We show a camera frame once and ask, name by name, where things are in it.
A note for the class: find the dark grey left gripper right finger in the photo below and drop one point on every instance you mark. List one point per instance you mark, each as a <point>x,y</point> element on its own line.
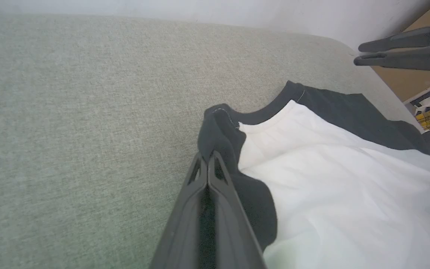
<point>233,239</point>

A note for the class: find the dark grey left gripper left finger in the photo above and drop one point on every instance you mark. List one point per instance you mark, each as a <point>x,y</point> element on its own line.
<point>181,231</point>

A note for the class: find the white and black t-shirt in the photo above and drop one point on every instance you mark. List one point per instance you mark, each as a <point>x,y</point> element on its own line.
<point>349,186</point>

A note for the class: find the black cloth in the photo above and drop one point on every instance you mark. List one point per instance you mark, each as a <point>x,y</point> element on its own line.
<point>69,112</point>

